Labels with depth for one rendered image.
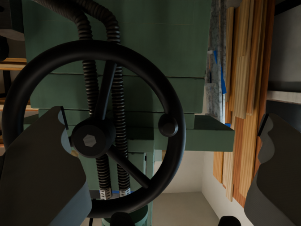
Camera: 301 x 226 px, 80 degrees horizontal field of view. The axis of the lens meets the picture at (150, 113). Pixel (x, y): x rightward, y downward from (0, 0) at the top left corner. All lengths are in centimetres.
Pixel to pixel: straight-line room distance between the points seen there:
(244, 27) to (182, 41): 143
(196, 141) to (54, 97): 38
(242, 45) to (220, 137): 141
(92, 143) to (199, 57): 32
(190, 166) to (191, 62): 305
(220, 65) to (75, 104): 104
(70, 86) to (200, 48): 33
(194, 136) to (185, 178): 305
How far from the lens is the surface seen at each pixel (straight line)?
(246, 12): 190
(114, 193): 45
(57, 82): 51
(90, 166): 42
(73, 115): 50
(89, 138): 28
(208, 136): 50
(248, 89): 187
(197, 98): 47
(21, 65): 273
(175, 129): 22
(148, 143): 38
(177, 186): 356
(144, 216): 75
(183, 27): 48
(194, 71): 46
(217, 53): 133
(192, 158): 339
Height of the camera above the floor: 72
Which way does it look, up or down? 10 degrees up
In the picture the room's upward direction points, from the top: 178 degrees counter-clockwise
